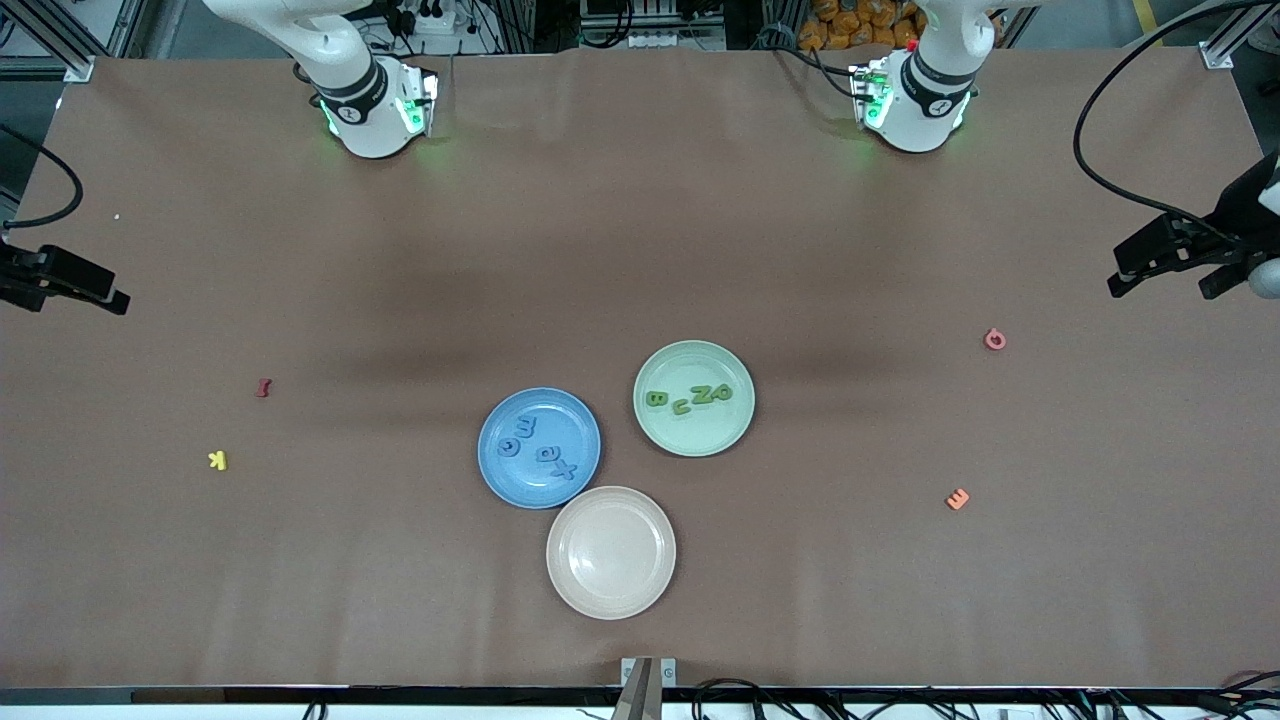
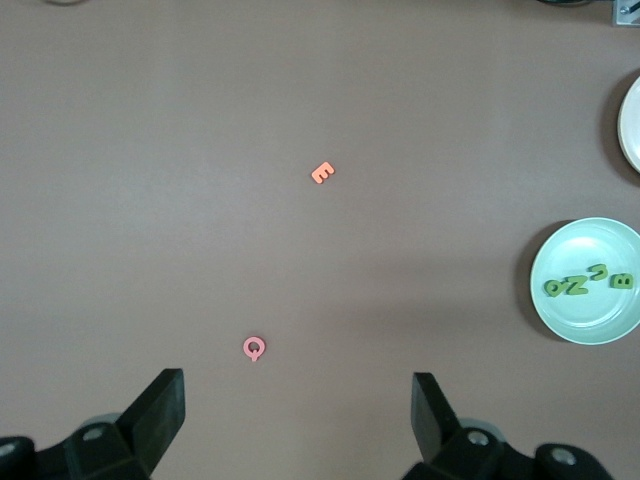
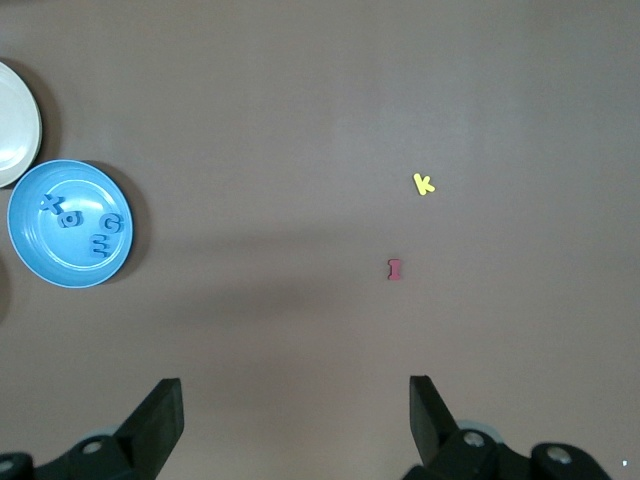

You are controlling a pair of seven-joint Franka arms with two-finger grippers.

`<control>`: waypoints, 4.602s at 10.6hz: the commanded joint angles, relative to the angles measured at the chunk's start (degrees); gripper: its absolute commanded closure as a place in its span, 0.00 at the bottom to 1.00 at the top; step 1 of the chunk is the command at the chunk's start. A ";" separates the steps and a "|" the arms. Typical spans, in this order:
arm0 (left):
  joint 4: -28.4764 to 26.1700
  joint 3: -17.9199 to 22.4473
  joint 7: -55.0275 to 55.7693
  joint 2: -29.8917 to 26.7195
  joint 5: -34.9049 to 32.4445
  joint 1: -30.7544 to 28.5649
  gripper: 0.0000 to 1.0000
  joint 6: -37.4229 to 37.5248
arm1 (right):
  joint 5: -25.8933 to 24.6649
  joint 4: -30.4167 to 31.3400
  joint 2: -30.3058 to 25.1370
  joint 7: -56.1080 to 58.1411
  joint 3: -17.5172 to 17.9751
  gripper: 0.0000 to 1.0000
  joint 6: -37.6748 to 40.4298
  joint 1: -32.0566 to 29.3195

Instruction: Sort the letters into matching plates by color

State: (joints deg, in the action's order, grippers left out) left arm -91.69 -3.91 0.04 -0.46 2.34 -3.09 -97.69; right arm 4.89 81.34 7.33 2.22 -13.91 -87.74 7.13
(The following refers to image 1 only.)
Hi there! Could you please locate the metal table edge bracket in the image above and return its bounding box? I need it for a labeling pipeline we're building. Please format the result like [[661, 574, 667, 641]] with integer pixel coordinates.
[[612, 656, 679, 720]]

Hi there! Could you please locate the aluminium frame post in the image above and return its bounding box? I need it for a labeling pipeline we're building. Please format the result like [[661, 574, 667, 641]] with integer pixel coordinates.
[[1200, 0, 1280, 71], [0, 0, 131, 83]]

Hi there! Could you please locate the black arm base cable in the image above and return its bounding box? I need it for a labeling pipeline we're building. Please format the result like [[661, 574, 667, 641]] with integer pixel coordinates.
[[770, 40, 863, 101]]

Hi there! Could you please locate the white power strip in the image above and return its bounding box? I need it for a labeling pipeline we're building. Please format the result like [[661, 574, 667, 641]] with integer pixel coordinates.
[[395, 0, 461, 36]]

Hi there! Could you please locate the beige plate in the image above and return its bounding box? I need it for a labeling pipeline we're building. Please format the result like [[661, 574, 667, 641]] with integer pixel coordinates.
[[546, 486, 677, 621]]

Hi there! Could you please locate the blue plate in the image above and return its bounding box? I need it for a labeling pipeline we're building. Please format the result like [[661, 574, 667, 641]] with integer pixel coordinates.
[[478, 387, 602, 510]]

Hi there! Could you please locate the green plate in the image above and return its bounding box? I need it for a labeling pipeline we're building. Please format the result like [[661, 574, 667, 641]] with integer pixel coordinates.
[[633, 340, 756, 458]]

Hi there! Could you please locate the stack of orange items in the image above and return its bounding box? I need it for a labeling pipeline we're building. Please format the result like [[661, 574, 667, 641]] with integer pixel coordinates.
[[798, 0, 926, 53]]

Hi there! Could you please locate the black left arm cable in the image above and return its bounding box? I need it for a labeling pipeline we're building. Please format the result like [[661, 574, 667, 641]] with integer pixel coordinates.
[[1072, 0, 1280, 248]]

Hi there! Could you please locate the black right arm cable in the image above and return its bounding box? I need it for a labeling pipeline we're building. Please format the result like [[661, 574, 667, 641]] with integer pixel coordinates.
[[0, 123, 84, 231]]

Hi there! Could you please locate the black cable bundle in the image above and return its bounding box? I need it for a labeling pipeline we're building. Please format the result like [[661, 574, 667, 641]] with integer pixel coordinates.
[[300, 678, 1280, 720]]

